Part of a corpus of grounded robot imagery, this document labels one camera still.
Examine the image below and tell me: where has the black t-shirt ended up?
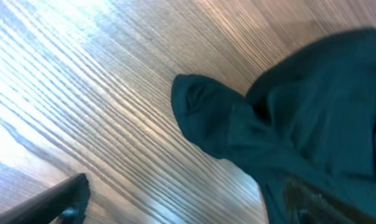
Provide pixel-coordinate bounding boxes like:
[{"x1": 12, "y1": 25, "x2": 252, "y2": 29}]
[{"x1": 171, "y1": 27, "x2": 376, "y2": 223}]

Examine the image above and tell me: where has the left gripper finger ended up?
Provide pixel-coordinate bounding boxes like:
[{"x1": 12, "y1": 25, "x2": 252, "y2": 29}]
[{"x1": 0, "y1": 173, "x2": 90, "y2": 224}]

